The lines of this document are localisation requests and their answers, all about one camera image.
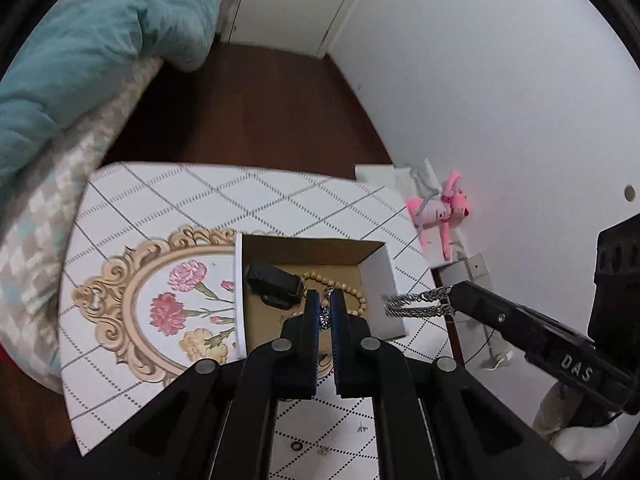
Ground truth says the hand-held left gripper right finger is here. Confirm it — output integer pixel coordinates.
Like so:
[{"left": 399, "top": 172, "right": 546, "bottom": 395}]
[{"left": 330, "top": 291, "right": 582, "bottom": 480}]

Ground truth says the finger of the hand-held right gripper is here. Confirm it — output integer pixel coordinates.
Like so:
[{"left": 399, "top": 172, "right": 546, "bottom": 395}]
[{"left": 450, "top": 281, "right": 596, "bottom": 357}]

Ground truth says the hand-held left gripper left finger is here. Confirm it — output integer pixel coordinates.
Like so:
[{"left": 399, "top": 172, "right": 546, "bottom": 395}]
[{"left": 82, "top": 291, "right": 321, "bottom": 480}]

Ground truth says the silver pendant necklace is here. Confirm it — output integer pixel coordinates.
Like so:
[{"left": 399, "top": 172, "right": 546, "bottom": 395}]
[{"left": 319, "top": 285, "right": 335, "bottom": 331}]

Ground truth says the white cardboard box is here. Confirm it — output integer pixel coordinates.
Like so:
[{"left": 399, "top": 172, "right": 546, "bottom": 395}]
[{"left": 234, "top": 232, "right": 409, "bottom": 361}]

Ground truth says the silver chain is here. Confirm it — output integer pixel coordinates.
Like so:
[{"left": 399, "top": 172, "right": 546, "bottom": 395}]
[{"left": 384, "top": 286, "right": 457, "bottom": 319}]

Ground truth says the small white box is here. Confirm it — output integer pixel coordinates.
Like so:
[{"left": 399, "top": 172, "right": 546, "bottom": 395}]
[{"left": 434, "top": 255, "right": 492, "bottom": 283}]

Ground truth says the black watch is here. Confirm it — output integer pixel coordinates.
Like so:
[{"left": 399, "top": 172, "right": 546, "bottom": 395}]
[{"left": 246, "top": 259, "right": 304, "bottom": 309}]

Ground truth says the pink plush toy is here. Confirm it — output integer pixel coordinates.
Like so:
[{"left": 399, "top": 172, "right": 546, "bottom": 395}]
[{"left": 405, "top": 170, "right": 472, "bottom": 262}]

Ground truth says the white cloth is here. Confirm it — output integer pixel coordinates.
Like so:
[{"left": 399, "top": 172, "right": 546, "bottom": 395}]
[{"left": 531, "top": 384, "right": 628, "bottom": 462}]

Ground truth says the checkered quilt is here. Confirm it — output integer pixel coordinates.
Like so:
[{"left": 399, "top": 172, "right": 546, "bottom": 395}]
[{"left": 0, "top": 55, "right": 165, "bottom": 393}]

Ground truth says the teal blanket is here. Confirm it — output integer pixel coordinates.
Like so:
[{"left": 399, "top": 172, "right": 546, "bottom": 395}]
[{"left": 0, "top": 0, "right": 222, "bottom": 186}]

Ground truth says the wooden bead bracelet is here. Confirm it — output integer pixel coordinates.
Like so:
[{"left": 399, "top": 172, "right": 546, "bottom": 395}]
[{"left": 300, "top": 270, "right": 368, "bottom": 319}]

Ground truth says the white cable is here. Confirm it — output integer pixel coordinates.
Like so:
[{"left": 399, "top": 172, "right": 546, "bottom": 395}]
[{"left": 462, "top": 327, "right": 512, "bottom": 371}]

